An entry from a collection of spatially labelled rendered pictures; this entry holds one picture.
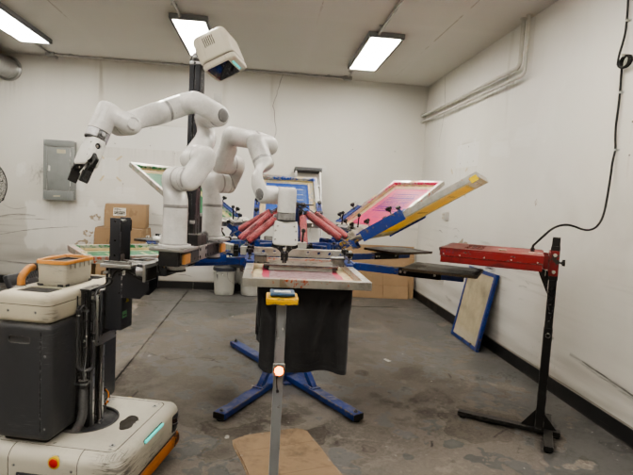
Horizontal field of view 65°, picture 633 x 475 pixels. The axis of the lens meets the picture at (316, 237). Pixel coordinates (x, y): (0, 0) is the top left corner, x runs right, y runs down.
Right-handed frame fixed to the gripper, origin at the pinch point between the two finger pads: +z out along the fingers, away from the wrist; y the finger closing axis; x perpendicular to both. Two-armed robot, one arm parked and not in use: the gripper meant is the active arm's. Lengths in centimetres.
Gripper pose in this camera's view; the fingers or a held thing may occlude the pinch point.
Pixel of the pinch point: (284, 257)
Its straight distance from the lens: 202.3
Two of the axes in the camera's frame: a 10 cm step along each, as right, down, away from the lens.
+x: -1.0, -0.9, 9.9
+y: 9.9, 0.5, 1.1
